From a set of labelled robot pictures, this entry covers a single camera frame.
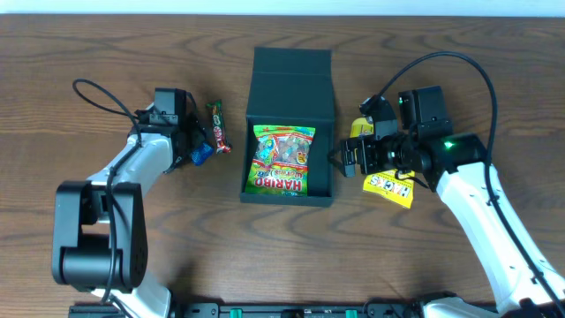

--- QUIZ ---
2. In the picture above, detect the blue Oreo cookie pack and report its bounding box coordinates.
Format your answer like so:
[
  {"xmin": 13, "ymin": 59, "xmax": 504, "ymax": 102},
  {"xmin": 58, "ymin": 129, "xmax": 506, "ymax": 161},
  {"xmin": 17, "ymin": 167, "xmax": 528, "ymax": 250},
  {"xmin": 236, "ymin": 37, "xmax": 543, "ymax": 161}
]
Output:
[{"xmin": 191, "ymin": 141, "xmax": 215, "ymax": 166}]

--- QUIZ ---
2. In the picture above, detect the yellow Mentos gum bottle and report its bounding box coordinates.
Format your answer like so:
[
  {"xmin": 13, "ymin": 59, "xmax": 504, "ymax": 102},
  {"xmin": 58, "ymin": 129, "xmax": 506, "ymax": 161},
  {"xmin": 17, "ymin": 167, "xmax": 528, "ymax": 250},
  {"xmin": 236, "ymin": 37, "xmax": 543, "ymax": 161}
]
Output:
[{"xmin": 350, "ymin": 117, "xmax": 374, "ymax": 138}]

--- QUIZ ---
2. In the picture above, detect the yellow Hacks candy bag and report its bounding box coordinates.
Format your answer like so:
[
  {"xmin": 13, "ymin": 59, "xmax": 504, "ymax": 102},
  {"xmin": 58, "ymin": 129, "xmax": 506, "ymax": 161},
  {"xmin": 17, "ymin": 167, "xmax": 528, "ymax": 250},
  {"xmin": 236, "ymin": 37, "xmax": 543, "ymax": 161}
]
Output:
[{"xmin": 363, "ymin": 170, "xmax": 415, "ymax": 208}]

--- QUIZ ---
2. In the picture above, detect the green Haribo gummy bag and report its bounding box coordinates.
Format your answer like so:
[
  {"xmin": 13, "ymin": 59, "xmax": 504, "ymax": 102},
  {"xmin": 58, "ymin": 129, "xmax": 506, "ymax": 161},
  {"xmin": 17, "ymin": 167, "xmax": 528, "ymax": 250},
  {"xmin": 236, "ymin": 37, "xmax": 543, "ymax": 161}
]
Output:
[{"xmin": 245, "ymin": 125, "xmax": 316, "ymax": 197}]

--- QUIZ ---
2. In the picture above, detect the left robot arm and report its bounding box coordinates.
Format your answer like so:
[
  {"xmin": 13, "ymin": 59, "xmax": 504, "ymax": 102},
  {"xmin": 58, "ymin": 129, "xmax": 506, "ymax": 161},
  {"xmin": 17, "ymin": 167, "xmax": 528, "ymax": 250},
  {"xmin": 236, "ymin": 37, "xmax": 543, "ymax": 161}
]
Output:
[{"xmin": 51, "ymin": 88, "xmax": 205, "ymax": 318}]

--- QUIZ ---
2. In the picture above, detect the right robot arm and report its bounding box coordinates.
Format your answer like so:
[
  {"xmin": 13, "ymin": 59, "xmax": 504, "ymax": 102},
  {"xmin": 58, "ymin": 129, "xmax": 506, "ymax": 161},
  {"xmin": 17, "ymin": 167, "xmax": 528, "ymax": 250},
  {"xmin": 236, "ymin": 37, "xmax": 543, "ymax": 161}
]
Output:
[{"xmin": 328, "ymin": 87, "xmax": 564, "ymax": 317}]

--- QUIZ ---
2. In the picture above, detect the green red KitKat Milo bar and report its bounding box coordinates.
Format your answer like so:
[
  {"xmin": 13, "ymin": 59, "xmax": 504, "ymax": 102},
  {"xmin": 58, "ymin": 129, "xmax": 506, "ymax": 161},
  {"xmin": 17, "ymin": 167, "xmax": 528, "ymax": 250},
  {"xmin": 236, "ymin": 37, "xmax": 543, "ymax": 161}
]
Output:
[{"xmin": 206, "ymin": 100, "xmax": 232, "ymax": 154}]

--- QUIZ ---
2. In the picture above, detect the dark green open box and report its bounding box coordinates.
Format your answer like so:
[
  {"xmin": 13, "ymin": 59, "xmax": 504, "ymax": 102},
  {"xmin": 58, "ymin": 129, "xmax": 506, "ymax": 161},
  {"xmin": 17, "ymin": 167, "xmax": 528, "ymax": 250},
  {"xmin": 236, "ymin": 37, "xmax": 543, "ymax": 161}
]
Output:
[{"xmin": 239, "ymin": 47, "xmax": 335, "ymax": 208}]

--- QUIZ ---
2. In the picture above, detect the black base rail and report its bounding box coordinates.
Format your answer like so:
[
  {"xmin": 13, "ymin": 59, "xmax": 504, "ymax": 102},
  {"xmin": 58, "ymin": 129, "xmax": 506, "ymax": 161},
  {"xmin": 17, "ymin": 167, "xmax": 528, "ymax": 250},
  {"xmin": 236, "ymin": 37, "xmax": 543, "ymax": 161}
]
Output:
[{"xmin": 68, "ymin": 301, "xmax": 500, "ymax": 318}]

